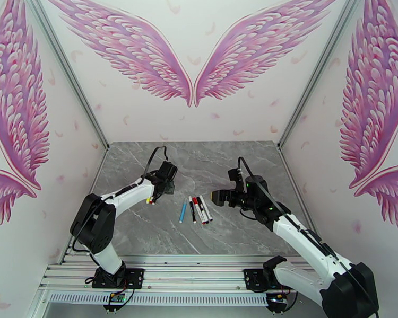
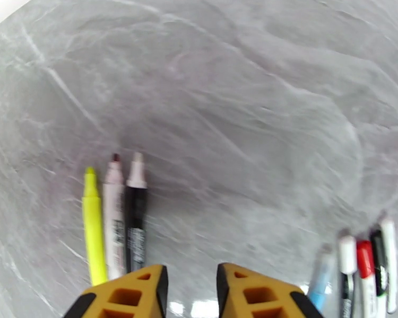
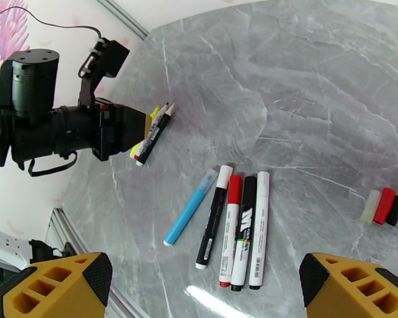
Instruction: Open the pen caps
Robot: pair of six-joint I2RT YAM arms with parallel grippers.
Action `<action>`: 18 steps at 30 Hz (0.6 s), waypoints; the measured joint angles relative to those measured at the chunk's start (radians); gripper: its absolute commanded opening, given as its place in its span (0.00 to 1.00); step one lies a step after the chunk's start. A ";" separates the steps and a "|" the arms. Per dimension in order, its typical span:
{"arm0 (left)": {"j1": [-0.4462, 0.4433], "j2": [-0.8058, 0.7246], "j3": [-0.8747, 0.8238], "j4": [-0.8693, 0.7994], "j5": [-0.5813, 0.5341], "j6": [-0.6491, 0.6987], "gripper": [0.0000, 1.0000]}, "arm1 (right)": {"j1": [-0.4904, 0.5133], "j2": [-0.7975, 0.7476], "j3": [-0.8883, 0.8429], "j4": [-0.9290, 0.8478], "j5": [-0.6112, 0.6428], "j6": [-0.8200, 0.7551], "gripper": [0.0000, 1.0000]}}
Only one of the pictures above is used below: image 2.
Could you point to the yellow highlighter pen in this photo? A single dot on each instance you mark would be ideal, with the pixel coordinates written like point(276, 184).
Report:
point(94, 227)

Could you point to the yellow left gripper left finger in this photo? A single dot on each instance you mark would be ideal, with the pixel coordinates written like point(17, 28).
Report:
point(129, 294)

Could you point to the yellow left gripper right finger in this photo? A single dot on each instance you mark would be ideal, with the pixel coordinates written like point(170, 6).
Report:
point(258, 297)

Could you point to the all-white marker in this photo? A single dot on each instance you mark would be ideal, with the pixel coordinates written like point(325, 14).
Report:
point(389, 260)

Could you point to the white-barrel black marker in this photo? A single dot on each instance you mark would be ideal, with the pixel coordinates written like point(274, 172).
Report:
point(378, 254)

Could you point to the slim black marker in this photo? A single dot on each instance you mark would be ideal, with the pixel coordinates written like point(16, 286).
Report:
point(136, 221)

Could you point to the blue highlighter pen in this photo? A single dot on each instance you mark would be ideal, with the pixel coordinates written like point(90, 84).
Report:
point(320, 287)

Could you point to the white-barrel red marker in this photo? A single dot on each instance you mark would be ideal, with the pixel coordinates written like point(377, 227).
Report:
point(114, 221)
point(365, 260)

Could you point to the black-barrel white marker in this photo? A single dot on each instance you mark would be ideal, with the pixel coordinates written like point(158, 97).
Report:
point(347, 257)

